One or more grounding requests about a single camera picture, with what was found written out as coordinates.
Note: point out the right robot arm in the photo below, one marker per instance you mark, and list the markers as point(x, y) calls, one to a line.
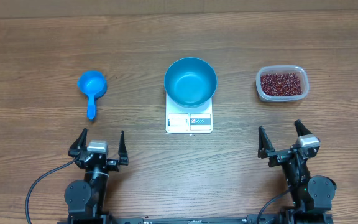
point(312, 196)

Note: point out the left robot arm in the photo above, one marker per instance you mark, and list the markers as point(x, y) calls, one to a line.
point(85, 198)

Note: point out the blue plastic measuring scoop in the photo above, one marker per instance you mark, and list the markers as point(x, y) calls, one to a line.
point(94, 85)

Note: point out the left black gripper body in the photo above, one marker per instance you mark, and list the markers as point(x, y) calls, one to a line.
point(112, 165)

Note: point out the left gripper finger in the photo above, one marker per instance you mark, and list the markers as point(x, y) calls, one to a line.
point(80, 142)
point(122, 151)

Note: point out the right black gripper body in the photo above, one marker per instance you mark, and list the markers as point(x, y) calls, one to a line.
point(278, 157)

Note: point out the clear plastic food container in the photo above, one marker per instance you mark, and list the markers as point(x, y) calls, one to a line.
point(300, 72)

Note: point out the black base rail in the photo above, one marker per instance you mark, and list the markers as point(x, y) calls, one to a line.
point(250, 219)

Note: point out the teal metal bowl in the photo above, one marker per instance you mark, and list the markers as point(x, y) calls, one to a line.
point(190, 82)

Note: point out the white digital kitchen scale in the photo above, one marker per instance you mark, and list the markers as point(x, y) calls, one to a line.
point(182, 120)

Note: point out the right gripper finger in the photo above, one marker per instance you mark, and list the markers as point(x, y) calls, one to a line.
point(301, 129)
point(265, 144)

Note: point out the red adzuki beans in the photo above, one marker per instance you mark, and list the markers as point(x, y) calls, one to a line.
point(281, 84)

